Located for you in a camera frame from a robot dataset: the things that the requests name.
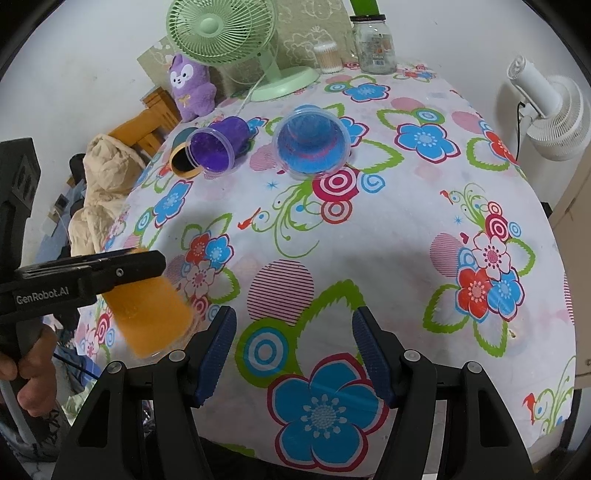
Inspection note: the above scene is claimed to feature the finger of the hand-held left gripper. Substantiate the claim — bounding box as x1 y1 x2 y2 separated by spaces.
14 249 167 296

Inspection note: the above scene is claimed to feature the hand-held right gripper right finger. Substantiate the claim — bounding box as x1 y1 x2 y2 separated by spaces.
352 305 541 480

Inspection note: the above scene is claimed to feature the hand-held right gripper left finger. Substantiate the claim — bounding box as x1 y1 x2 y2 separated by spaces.
51 305 238 480

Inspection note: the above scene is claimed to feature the orange plastic cup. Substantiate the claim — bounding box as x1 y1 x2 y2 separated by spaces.
104 248 192 358

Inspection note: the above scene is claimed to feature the yellow plastic cup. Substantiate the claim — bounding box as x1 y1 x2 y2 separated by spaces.
169 142 206 179

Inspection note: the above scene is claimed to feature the purple plastic cup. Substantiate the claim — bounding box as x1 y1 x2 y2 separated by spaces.
189 116 251 175

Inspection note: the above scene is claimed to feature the blue plastic cup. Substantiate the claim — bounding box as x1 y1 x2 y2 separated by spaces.
272 105 350 180

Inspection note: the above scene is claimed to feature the person's left hand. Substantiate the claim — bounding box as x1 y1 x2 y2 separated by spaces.
0 325 60 418

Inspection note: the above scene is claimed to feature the beige quilted blanket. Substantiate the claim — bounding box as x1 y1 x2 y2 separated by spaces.
68 134 149 259

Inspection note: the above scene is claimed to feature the floral tablecloth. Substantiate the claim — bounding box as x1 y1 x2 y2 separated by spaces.
76 60 578 478

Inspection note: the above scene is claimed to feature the wooden chair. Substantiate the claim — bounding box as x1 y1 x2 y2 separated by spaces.
108 88 183 158

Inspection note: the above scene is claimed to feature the purple plush toy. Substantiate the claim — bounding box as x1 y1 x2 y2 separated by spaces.
167 53 217 121

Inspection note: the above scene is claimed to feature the green table fan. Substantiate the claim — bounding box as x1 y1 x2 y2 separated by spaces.
166 0 320 102

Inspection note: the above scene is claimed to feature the cotton swab container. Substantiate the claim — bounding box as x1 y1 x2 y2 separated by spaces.
314 41 343 73

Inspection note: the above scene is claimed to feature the white clip fan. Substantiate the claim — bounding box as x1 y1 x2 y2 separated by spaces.
506 55 591 161

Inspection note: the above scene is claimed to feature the glass jar with black lid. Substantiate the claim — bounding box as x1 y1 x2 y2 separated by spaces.
349 15 398 75

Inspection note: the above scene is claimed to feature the green bottle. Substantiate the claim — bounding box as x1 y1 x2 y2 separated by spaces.
349 0 383 17

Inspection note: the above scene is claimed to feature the white fan cable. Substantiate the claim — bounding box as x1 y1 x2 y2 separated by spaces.
235 76 269 116

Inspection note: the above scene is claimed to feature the black fan cable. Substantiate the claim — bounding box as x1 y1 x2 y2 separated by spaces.
514 99 531 162

